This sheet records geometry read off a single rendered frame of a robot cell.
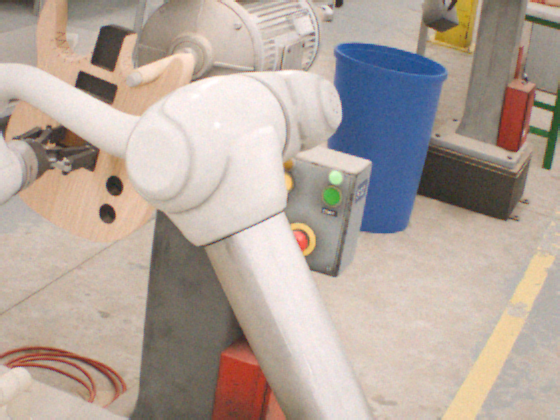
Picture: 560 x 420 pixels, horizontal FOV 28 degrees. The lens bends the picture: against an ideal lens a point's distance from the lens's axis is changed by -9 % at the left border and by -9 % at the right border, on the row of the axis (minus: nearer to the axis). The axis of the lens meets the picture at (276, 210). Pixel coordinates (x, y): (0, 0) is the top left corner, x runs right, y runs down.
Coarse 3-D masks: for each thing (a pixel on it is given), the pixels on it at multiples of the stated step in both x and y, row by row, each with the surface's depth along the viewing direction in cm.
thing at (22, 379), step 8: (16, 368) 138; (8, 376) 136; (16, 376) 136; (24, 376) 137; (0, 384) 134; (8, 384) 134; (16, 384) 136; (24, 384) 137; (0, 392) 133; (8, 392) 134; (16, 392) 135; (0, 400) 132; (8, 400) 134
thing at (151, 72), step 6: (180, 54) 210; (162, 60) 204; (168, 60) 205; (144, 66) 199; (150, 66) 199; (156, 66) 201; (162, 66) 202; (132, 72) 196; (138, 72) 196; (144, 72) 197; (150, 72) 198; (156, 72) 200; (162, 72) 202; (144, 78) 196; (150, 78) 198; (156, 78) 201; (138, 84) 196; (144, 84) 198
